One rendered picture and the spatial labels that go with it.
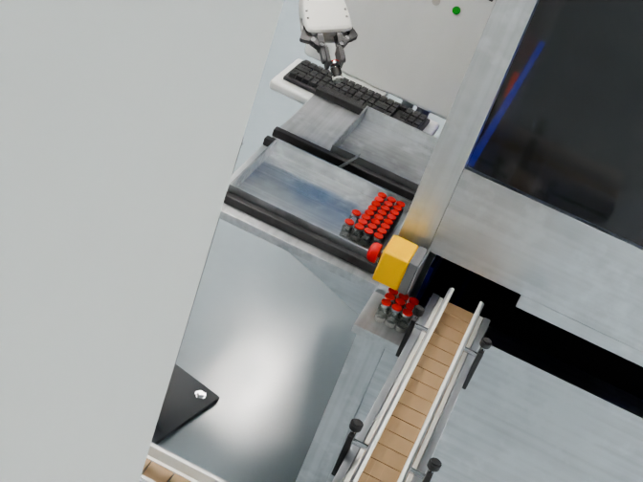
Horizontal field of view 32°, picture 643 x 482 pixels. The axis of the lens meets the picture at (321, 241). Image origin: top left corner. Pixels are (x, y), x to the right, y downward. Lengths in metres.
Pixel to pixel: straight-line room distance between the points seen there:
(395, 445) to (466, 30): 1.50
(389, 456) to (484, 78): 0.68
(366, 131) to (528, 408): 0.86
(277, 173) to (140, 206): 1.99
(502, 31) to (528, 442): 0.86
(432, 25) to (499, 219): 1.09
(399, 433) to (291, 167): 0.85
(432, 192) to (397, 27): 1.08
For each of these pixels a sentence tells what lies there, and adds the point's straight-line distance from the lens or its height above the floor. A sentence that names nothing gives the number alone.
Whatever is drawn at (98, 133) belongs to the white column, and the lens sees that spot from 0.42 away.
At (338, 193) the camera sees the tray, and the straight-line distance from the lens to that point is 2.49.
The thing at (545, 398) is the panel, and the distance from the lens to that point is 2.28.
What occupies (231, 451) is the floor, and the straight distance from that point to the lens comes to 3.05.
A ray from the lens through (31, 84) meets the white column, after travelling 0.36.
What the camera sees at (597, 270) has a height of 1.13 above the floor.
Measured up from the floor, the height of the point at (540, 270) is 1.08.
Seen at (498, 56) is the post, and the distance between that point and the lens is 1.98.
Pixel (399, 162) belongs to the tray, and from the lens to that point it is 2.70.
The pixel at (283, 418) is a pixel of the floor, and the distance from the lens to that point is 3.19.
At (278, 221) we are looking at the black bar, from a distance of 2.30.
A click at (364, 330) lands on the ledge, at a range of 2.13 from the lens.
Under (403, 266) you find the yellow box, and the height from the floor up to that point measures 1.02.
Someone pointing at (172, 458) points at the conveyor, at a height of 0.97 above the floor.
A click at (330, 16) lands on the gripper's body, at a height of 1.26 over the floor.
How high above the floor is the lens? 2.15
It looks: 33 degrees down
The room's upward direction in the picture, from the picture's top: 20 degrees clockwise
